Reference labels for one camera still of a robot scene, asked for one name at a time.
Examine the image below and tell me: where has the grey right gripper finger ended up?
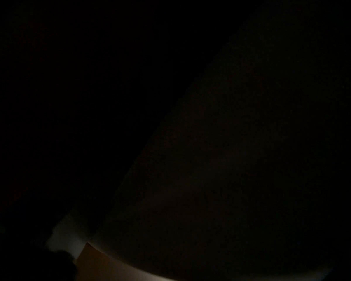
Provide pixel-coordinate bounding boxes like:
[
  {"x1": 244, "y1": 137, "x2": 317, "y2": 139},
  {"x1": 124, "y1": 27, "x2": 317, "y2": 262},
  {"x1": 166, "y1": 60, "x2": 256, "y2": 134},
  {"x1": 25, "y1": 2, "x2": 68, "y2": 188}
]
[{"x1": 45, "y1": 213, "x2": 90, "y2": 260}]

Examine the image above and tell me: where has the cream book with grey spine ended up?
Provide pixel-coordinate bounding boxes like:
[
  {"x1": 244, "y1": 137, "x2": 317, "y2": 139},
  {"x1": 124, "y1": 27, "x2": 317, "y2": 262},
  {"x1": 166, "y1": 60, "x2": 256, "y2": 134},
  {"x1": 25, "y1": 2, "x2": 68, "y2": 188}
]
[{"x1": 89, "y1": 0, "x2": 351, "y2": 281}]

